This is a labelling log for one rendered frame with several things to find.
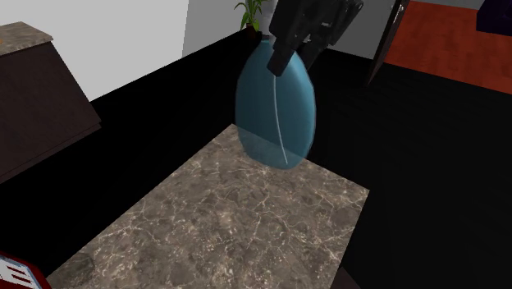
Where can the red and white flat object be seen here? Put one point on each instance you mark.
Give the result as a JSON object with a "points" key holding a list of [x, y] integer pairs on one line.
{"points": [[16, 274]]}

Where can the dark brown door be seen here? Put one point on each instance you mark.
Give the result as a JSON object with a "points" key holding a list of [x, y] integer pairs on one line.
{"points": [[386, 40]]}

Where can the dark cabinet with marble top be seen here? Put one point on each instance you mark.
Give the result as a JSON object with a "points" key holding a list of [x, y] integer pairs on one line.
{"points": [[36, 104]]}

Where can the green potted plant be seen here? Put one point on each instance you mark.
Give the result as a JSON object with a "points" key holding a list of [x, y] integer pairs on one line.
{"points": [[251, 14]]}

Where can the dark purple sofa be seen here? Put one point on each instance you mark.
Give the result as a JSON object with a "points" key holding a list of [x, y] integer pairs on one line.
{"points": [[496, 16]]}

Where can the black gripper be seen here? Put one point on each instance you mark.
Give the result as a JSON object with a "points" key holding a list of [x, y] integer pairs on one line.
{"points": [[312, 16]]}

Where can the blue spray bottle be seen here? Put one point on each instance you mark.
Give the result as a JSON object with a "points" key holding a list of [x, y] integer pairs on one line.
{"points": [[260, 116]]}

